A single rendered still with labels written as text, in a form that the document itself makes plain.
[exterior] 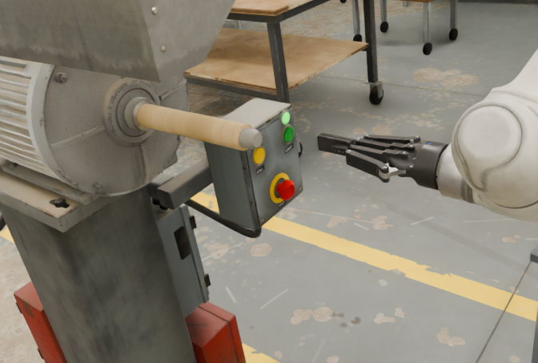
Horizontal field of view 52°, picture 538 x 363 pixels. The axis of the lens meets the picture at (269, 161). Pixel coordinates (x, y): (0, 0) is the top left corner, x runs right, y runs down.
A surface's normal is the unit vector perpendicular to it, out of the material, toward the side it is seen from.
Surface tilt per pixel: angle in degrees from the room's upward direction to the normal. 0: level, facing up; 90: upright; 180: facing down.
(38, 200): 0
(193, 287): 90
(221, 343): 90
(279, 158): 90
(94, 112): 87
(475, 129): 56
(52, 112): 81
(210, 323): 0
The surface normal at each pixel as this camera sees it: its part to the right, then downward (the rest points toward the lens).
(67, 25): -0.61, 0.45
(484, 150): -0.59, -0.20
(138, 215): 0.78, 0.19
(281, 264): -0.14, -0.87
